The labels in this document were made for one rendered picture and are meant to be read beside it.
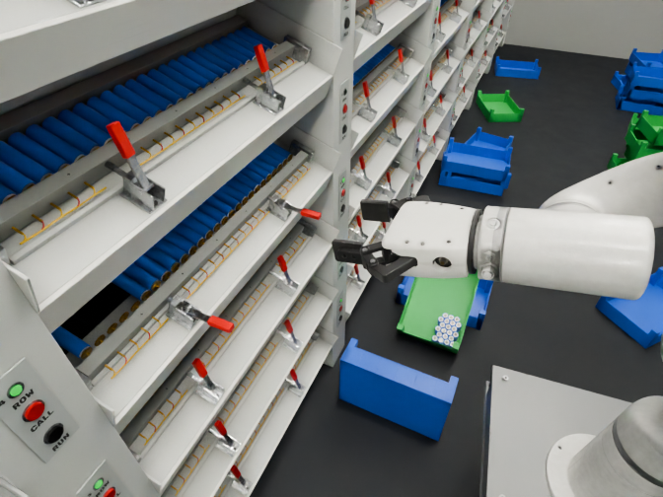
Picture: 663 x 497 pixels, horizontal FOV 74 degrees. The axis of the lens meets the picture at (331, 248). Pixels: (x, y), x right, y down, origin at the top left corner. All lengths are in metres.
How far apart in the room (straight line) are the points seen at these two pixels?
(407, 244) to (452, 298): 1.06
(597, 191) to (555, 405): 0.60
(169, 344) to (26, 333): 0.23
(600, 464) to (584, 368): 0.76
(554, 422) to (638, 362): 0.73
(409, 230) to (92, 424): 0.41
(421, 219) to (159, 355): 0.38
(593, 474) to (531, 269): 0.51
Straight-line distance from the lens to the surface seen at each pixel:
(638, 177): 0.57
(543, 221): 0.50
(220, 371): 0.83
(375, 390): 1.26
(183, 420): 0.79
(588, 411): 1.11
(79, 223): 0.51
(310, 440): 1.32
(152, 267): 0.67
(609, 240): 0.49
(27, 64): 0.41
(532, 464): 1.00
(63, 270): 0.47
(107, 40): 0.45
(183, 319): 0.64
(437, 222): 0.52
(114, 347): 0.61
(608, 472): 0.90
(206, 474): 0.97
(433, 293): 1.56
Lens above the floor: 1.20
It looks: 41 degrees down
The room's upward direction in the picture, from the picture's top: straight up
